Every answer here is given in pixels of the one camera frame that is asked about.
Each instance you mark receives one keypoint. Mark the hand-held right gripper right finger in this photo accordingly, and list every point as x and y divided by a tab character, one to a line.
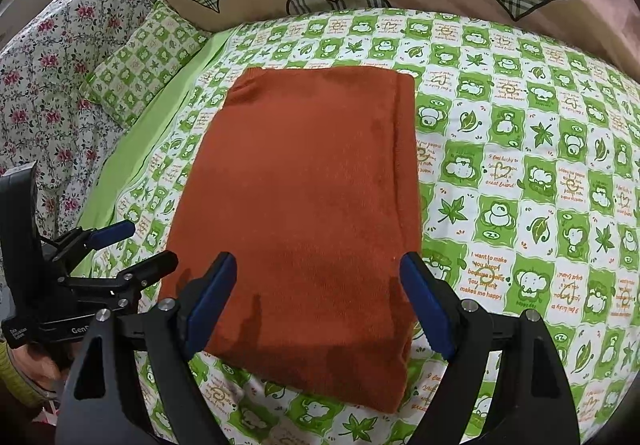
425	300

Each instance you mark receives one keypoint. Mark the plain green sheet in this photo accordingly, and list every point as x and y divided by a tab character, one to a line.
145	135

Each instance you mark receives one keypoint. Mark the green patterned bedsheet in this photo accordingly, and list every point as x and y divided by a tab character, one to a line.
525	175

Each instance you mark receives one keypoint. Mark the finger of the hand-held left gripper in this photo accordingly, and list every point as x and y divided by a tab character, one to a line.
112	231
155	267

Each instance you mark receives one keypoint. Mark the person's left hand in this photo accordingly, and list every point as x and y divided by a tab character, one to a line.
42	367

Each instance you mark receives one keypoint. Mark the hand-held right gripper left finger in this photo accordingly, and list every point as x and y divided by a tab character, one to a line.
215	300

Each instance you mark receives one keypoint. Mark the orange knitted sweater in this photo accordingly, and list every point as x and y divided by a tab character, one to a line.
300	200

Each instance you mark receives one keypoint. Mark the person's left forearm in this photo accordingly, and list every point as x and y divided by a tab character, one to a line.
7	365

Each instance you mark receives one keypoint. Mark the green patterned pillow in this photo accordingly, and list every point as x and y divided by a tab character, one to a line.
145	60

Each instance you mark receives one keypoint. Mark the pink floral blanket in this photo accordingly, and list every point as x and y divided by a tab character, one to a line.
50	75

